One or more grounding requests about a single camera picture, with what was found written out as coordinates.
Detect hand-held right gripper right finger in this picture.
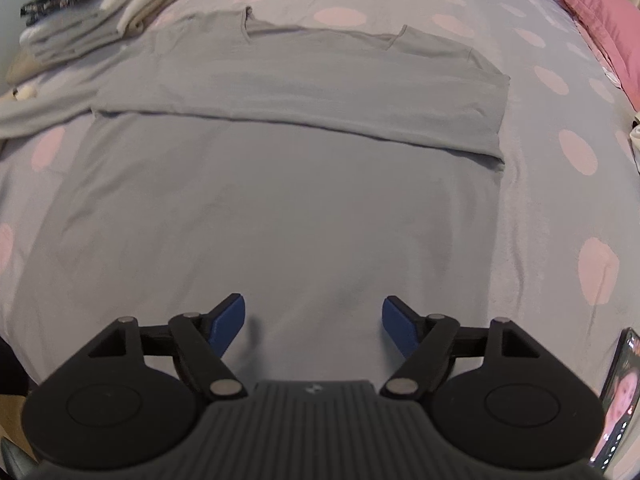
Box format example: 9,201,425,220
380,294,543,402

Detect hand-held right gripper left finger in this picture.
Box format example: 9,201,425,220
87,292,249,402

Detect light grey-blue long-sleeve shirt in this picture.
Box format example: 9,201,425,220
0,6,512,391

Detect black smartphone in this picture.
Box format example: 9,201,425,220
587,327,640,471

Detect beige and white garment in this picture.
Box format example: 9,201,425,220
0,85,40,106

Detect tan folded cloth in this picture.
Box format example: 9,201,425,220
5,52,48,85

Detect pale grey folded garment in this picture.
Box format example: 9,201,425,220
20,7,128,66

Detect beige folded garment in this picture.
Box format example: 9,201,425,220
117,0,204,38

